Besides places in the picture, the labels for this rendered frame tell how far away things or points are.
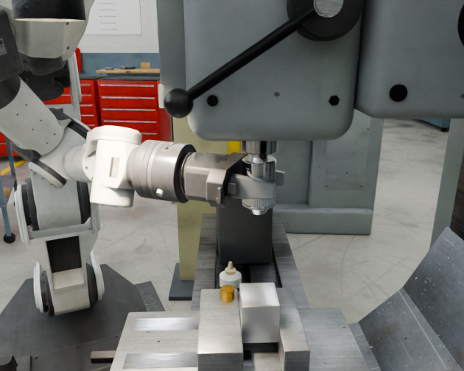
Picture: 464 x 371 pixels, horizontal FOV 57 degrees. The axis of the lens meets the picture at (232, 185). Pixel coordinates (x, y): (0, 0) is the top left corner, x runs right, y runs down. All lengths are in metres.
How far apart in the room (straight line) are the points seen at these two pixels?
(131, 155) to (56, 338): 0.92
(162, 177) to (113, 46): 9.28
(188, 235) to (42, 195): 1.49
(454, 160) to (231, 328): 0.51
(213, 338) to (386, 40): 0.42
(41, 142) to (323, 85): 0.56
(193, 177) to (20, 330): 1.07
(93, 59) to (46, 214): 8.88
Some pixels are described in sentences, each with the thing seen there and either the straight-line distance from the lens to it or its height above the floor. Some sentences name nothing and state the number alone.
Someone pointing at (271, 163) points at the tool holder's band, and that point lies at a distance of 0.56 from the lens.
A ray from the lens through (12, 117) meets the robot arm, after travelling 0.81.
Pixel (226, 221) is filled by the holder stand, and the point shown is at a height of 1.04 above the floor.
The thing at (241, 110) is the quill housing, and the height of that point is 1.35.
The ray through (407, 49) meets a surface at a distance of 0.47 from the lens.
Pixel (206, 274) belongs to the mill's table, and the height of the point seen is 0.93.
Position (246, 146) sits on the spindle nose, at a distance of 0.56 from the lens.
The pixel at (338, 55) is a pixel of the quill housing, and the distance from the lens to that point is 0.47.
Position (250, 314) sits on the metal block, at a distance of 0.60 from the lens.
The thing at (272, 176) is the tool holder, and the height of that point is 1.25.
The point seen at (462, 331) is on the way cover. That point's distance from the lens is 0.78.
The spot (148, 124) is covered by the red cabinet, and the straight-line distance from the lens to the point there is 5.19.
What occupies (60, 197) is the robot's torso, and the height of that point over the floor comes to 1.04.
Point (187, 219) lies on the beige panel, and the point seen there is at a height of 0.44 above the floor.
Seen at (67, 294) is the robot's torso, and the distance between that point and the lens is 1.39.
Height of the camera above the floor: 1.42
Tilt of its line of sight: 19 degrees down
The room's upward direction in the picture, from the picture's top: straight up
